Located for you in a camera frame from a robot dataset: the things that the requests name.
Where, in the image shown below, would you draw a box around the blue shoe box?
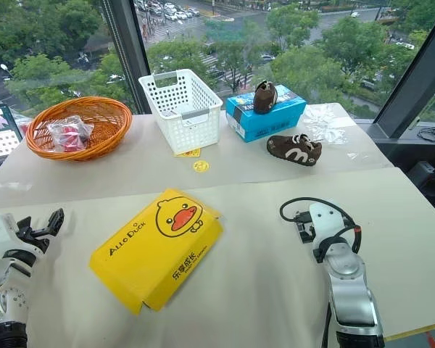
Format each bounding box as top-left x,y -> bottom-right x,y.
225,84 -> 307,144

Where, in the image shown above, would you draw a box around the yellow duck shoe box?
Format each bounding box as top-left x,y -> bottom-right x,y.
88,187 -> 225,316

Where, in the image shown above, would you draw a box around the white paper table sheet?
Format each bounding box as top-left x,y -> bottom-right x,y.
0,166 -> 435,348

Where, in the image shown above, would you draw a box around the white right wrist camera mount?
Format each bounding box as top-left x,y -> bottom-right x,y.
308,202 -> 349,248

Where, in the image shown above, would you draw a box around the black box device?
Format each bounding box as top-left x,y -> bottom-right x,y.
407,161 -> 435,193

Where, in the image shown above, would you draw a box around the dark window frame pillar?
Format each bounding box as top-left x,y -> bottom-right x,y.
100,0 -> 152,114
372,21 -> 435,141

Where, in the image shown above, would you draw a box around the brown child shoe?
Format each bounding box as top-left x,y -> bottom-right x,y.
266,133 -> 323,167
252,80 -> 278,115

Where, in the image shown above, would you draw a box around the white perforated plastic basket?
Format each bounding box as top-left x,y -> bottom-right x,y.
138,68 -> 224,155

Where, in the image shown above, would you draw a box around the orange wicker basket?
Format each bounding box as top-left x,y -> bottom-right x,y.
25,96 -> 133,162

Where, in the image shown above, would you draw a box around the red items in clear bag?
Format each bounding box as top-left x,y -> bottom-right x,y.
46,115 -> 95,153

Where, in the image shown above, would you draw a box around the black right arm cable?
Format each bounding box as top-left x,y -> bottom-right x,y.
279,196 -> 362,254

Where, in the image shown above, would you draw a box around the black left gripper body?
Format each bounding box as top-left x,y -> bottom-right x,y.
15,223 -> 52,254

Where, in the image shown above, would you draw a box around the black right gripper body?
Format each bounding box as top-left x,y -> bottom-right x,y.
294,211 -> 316,244

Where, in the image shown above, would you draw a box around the clear plastic bag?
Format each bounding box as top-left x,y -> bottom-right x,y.
302,104 -> 349,145

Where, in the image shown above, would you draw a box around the beige paper table sheet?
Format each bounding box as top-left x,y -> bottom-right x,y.
0,102 -> 394,195

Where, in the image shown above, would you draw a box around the yellow paper card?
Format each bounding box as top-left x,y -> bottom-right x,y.
173,146 -> 202,159

